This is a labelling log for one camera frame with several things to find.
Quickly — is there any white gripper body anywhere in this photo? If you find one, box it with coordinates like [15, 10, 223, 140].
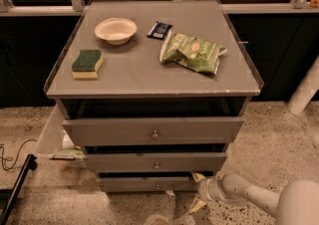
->
[198, 178, 221, 202]

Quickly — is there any grey bottom drawer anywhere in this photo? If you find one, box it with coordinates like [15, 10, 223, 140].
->
[97, 177, 197, 193]

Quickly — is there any grey drawer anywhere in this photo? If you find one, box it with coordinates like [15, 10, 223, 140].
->
[84, 152, 226, 172]
[63, 116, 243, 146]
[97, 177, 197, 193]

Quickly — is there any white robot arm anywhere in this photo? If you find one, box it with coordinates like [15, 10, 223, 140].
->
[189, 172, 319, 225]

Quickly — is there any grey middle drawer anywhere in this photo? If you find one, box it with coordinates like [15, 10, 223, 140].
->
[84, 152, 226, 172]

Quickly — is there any grey top drawer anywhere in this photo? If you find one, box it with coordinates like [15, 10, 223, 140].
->
[63, 116, 243, 146]

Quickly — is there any grey drawer cabinet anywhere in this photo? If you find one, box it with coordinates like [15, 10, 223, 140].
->
[45, 1, 262, 180]

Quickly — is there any green chip bag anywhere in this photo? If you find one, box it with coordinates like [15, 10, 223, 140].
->
[159, 31, 227, 75]

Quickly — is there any white pole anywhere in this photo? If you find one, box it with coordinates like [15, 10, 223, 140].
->
[287, 56, 319, 114]

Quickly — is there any clear plastic bin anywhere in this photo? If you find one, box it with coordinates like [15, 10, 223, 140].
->
[34, 106, 86, 168]

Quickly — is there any dark blue snack packet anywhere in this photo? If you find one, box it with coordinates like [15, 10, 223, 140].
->
[147, 22, 171, 40]

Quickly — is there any green yellow sponge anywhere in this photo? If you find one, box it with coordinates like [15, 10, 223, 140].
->
[72, 50, 104, 80]

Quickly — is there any black metal bar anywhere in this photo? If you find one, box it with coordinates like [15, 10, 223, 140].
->
[0, 154, 37, 225]

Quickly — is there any white paper bowl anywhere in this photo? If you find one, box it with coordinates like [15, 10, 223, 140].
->
[95, 18, 137, 45]

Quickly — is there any orange fruit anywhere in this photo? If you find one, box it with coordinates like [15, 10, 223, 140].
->
[310, 0, 319, 8]

